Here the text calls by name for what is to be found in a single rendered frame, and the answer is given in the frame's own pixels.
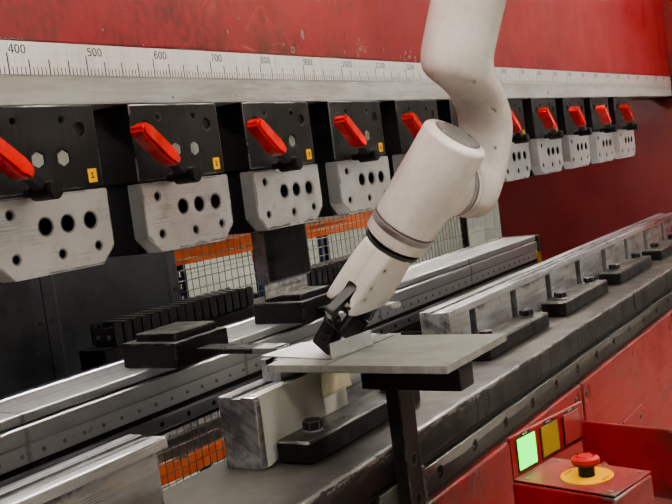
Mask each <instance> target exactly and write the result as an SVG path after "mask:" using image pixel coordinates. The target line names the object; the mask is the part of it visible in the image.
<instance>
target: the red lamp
mask: <svg viewBox="0 0 672 504"><path fill-rule="evenodd" d="M563 424H564V433H565V443H566V445H568V444H569V443H571V442H573V441H575V440H577V439H578V438H580V437H581V428H580V419H579V409H578V408H577V409H576V410H574V411H572V412H570V413H568V414H566V415H564V416H563Z"/></svg>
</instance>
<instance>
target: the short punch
mask: <svg viewBox="0 0 672 504"><path fill-rule="evenodd" d="M251 238H252V245H253V253H254V260H255V267H256V275H257V282H258V284H259V285H263V287H264V295H265V300H267V299H270V298H274V297H277V296H280V295H283V294H287V293H290V292H293V291H297V290H300V289H303V288H306V287H308V284H307V277H306V274H308V273H310V272H311V267H310V260H309V252H308V244H307V236H306V229H305V223H303V224H298V225H293V226H288V227H283V228H278V229H273V230H267V231H256V232H251Z"/></svg>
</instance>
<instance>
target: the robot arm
mask: <svg viewBox="0 0 672 504"><path fill-rule="evenodd" d="M506 1H507V0H430V4H429V9H428V14H427V19H426V24H425V29H424V34H423V39H422V45H421V53H420V61H421V66H422V69H423V71H424V72H425V74H426V75H427V76H428V77H429V78H430V79H431V80H433V81H434V82H435V83H437V84H438V85H439V86H440V87H441V88H443V89H444V90H445V91H446V93H447V94H448V95H449V97H450V98H451V100H452V102H453V104H454V107H455V110H456V114H457V119H458V127H456V126H454V125H452V124H450V123H448V122H445V121H442V120H437V119H429V120H426V121H425V122H424V123H423V125H422V127H421V129H420V130H419V132H418V134H417V136H416V137H415V139H414V141H413V143H412V145H411V146H410V148H409V150H408V152H407V153H406V155H405V157H404V159H403V160H402V162H401V164H400V166H399V167H398V169H397V171H396V173H395V174H394V176H393V178H392V180H391V181H390V183H389V185H388V187H387V188H386V190H385V192H384V194H383V195H382V197H381V199H380V201H379V202H378V204H377V206H376V208H375V209H374V211H373V213H372V215H371V216H370V218H369V220H368V222H367V226H368V229H367V231H366V234H367V236H366V237H365V238H364V239H363V240H362V241H361V243H360V244H359V245H358V246H357V248H356V249H355V250H354V251H353V253H352V254H351V256H350V257H349V259H348V260H347V261H346V263H345V264H344V266H343V268H342V269H341V271H340V272H339V274H338V275H337V277H336V278H335V280H334V282H333V283H332V285H331V286H330V288H329V290H328V292H327V297H328V298H331V299H333V298H335V299H334V300H333V301H332V302H331V303H330V304H329V305H328V306H327V307H326V308H325V313H326V315H325V317H324V321H323V323H322V324H321V326H320V328H319V330H318V331H317V333H316V335H315V336H314V338H313V343H314V344H315V345H316V346H318V347H319V348H320V349H321V350H322V351H323V352H324V353H326V354H327V355H330V350H329V343H332V342H335V341H338V340H341V338H342V336H343V337H344V338H347V337H350V336H353V335H356V334H359V333H362V332H364V330H365V329H366V327H367V325H368V324H369V323H368V322H367V321H370V320H371V319H372V318H373V317H374V314H375V312H376V310H377V308H379V307H382V306H383V305H385V304H386V303H387V302H388V301H389V300H390V299H391V297H392V296H393V294H394V293H395V291H396V289H397V288H398V286H399V284H400V283H401V281H402V279H403V277H404V276H405V274H406V272H407V270H408V268H409V266H410V264H411V263H413V262H416V261H417V260H418V259H419V258H420V257H423V256H424V255H425V254H426V252H427V251H428V249H430V248H431V246H432V242H433V241H434V239H435V238H436V236H437V234H438V233H439V231H440V229H441V228H442V226H443V225H444V224H445V222H446V221H447V220H449V219H450V218H452V217H461V218H478V217H481V216H484V215H486V214H487V213H488V212H490V211H491V210H492V208H493V207H494V206H495V204H496V202H497V200H498V198H499V196H500V193H501V190H502V187H503V183H504V179H505V176H506V171H507V166H508V162H509V157H510V151H511V144H512V135H513V124H512V115H511V110H510V105H509V102H508V99H507V96H506V94H505V91H504V89H503V87H502V85H501V82H500V80H499V78H498V76H497V73H496V71H495V67H494V53H495V48H496V44H497V39H498V35H499V31H500V26H501V22H502V18H503V14H504V9H505V5H506ZM346 303H348V304H350V307H351V309H349V308H348V307H346V306H345V304H346ZM340 309H341V310H342V311H343V312H344V313H345V314H347V315H346V316H345V317H344V319H343V320H342V321H341V317H340V316H339V315H338V314H339V311H340ZM366 320H367V321H366Z"/></svg>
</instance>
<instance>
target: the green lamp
mask: <svg viewBox="0 0 672 504"><path fill-rule="evenodd" d="M517 447H518V456H519V465H520V471H521V470H523V469H525V468H527V467H529V466H530V465H532V464H534V463H536V462H537V461H538V458H537V449H536V440H535V431H533V432H531V433H529V434H527V435H525V436H523V437H522V438H520V439H518V440H517Z"/></svg>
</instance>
